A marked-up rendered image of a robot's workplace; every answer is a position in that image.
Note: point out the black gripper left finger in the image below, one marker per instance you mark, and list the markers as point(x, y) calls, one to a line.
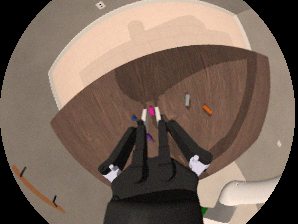
point(122, 151)

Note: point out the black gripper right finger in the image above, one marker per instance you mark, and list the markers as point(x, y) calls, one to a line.
point(199, 159)

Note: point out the purple rod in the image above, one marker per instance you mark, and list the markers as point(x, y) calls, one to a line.
point(149, 137)

